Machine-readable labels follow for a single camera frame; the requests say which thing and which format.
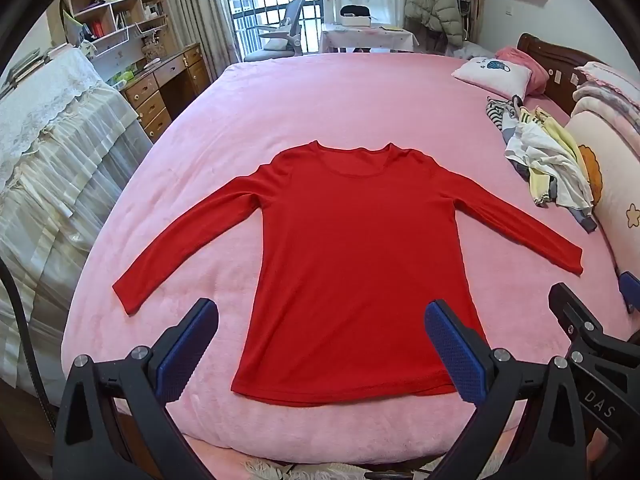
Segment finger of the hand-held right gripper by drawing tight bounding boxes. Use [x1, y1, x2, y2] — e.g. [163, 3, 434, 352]
[619, 271, 640, 315]
[548, 282, 640, 456]

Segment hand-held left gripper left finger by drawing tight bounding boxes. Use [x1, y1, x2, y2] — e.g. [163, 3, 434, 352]
[52, 297, 221, 480]

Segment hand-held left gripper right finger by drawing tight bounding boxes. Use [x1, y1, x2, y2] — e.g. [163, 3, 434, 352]
[424, 299, 588, 480]

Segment red long-sleeved shirt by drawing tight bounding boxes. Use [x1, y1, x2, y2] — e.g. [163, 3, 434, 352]
[112, 141, 585, 407]

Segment cream cartoon bolster cushion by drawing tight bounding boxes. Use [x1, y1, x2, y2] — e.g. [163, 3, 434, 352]
[565, 110, 640, 281]

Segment white garment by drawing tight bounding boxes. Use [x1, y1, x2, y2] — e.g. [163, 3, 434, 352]
[504, 120, 598, 233]

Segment striped cloth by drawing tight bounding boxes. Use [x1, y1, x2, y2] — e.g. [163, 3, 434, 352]
[486, 95, 526, 143]

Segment dark wooden headboard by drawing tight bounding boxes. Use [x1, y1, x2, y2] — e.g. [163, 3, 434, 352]
[516, 32, 608, 118]

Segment white lace furniture cover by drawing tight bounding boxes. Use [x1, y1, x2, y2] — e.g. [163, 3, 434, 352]
[0, 47, 156, 396]

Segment pink pillow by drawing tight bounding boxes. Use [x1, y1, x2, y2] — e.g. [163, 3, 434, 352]
[495, 46, 548, 96]

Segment wooden desk with drawers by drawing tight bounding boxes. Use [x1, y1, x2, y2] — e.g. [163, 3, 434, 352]
[114, 42, 213, 145]

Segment white printed pillow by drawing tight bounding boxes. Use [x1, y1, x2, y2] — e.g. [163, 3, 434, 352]
[452, 56, 533, 102]

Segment pink bed blanket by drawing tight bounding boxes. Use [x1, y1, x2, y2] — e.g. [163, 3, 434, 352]
[60, 51, 636, 468]

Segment wicker basket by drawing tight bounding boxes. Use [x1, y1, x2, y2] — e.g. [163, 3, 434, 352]
[141, 35, 167, 61]

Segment wooden coat rack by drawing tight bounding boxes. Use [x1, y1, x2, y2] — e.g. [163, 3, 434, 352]
[460, 0, 493, 43]

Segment stack of books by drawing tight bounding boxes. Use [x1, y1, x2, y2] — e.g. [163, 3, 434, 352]
[0, 42, 71, 98]

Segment small table with white cloth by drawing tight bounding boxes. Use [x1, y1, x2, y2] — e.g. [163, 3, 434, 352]
[320, 22, 420, 54]

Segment pale green puffer jacket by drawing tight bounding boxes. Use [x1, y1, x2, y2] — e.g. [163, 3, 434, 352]
[404, 0, 466, 48]

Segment beige curtain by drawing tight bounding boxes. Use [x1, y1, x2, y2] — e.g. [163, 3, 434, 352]
[160, 0, 241, 68]

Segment black and white box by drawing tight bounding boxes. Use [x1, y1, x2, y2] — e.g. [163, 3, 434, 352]
[340, 5, 373, 27]

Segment white wooden bookshelf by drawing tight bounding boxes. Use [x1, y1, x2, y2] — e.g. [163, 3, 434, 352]
[60, 0, 171, 58]

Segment grey office chair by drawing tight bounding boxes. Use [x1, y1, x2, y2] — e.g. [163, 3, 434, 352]
[243, 0, 307, 63]

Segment black cable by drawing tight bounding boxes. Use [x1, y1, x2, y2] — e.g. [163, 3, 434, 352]
[0, 260, 56, 421]

